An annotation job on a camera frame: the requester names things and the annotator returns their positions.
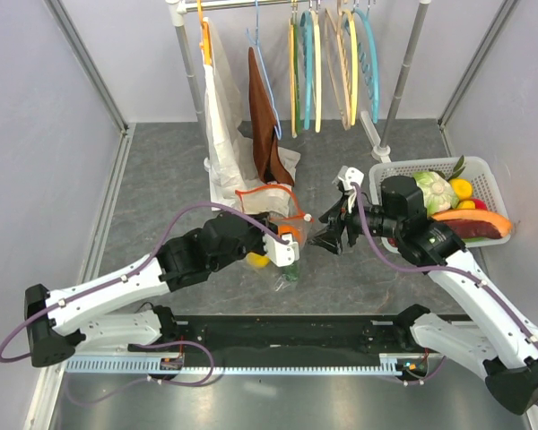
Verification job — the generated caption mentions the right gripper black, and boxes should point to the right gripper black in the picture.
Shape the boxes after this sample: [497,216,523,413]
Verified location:
[308,191,403,256]

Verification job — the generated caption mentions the yellow lemon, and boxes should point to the yellow lemon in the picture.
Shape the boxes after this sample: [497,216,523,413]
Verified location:
[246,253,271,269]

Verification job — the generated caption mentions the orange fruit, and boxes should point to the orange fruit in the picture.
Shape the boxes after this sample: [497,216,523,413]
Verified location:
[278,225,306,245]

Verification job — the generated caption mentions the clear zip top bag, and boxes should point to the clear zip top bag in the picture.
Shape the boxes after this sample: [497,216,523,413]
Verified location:
[235,184,313,292]

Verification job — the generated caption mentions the green cucumber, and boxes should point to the green cucumber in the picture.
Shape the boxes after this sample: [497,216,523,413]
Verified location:
[282,262,300,288]

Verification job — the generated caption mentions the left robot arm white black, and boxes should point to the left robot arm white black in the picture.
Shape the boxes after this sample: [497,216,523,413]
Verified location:
[24,211,288,368]

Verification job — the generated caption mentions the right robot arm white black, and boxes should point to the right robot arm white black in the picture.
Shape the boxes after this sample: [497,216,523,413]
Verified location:
[309,173,538,415]

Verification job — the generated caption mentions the white plastic food basket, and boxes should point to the white plastic food basket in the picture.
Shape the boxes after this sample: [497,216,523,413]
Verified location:
[368,155,511,254]

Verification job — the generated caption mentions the brown cloth on hanger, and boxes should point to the brown cloth on hanger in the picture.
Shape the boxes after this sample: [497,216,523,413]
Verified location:
[247,47,294,186]

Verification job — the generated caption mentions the white cloth on hanger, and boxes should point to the white cloth on hanger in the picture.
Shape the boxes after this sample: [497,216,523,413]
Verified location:
[204,18,300,210]

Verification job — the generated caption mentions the green hanger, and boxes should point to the green hanger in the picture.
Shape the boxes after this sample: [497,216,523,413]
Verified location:
[293,23,301,133]

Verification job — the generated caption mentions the cauliflower with green leaves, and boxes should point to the cauliflower with green leaves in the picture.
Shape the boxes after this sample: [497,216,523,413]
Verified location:
[412,171,459,217]

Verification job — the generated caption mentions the small yellow fruit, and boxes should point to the small yellow fruit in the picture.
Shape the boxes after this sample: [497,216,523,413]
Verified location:
[449,178,473,201]

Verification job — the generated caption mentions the red pepper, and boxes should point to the red pepper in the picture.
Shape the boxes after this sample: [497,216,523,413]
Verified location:
[467,198,488,211]

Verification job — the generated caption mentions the papaya slice orange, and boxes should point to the papaya slice orange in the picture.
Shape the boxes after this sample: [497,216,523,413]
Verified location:
[431,209,513,240]

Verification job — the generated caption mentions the cream wooden hanger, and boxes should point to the cream wooden hanger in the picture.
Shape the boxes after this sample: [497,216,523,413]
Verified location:
[310,10,322,133]

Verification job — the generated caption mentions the orange hanger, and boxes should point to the orange hanger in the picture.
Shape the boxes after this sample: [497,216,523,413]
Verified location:
[196,0,213,65]

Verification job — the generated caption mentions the yellow slotted hanger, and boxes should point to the yellow slotted hanger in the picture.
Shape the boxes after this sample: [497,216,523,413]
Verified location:
[336,8,358,129]

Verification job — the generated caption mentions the teal plastic hanger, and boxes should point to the teal plastic hanger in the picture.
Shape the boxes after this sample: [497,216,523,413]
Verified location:
[299,10,314,130]

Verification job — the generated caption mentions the yellow wooden hanger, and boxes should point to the yellow wooden hanger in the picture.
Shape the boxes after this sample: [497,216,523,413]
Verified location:
[288,1,298,138]

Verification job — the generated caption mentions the grey clothes rack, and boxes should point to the grey clothes rack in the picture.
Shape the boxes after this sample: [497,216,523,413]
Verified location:
[168,1,430,163]

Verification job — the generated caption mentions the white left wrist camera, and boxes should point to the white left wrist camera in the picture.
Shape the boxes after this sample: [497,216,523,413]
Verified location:
[263,233,299,268]

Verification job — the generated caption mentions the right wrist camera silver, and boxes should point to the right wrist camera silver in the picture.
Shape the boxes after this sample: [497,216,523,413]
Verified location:
[333,166,365,193]

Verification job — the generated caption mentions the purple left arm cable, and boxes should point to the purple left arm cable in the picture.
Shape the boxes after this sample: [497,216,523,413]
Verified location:
[0,202,293,364]

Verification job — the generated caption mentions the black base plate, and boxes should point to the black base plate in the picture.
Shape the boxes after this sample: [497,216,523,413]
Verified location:
[153,314,429,355]

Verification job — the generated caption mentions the white toothed cable tray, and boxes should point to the white toothed cable tray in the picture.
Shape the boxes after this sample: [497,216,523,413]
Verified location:
[65,356,427,375]

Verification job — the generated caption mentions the light blue wire hanger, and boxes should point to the light blue wire hanger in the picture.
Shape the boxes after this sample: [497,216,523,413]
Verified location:
[246,0,282,139]

